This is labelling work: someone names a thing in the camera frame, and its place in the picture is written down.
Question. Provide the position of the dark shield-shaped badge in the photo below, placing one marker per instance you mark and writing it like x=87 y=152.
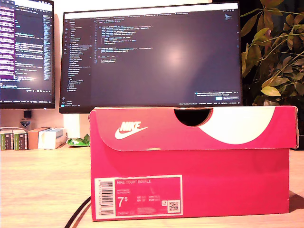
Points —
x=25 y=123

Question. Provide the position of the monitor with purple text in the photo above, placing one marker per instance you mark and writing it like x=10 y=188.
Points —
x=26 y=47

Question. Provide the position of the red Nike shoebox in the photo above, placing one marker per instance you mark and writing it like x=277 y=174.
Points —
x=190 y=178

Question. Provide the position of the brown cardboard box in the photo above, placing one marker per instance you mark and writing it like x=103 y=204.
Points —
x=33 y=139

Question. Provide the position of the black rectangular planter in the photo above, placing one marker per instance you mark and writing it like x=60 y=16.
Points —
x=301 y=133

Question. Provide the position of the wide black computer monitor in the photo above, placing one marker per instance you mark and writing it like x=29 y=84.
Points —
x=152 y=59

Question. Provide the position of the white box with blue side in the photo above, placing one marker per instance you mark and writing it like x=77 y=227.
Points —
x=51 y=140

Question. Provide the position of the large leafy green plant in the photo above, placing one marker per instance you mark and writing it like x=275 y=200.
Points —
x=270 y=90

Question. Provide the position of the green plastic packet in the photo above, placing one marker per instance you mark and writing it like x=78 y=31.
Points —
x=78 y=142

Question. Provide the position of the small black device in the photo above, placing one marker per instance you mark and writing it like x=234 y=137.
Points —
x=27 y=114

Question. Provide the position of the small green and white box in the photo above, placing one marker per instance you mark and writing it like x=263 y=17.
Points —
x=6 y=141
x=20 y=141

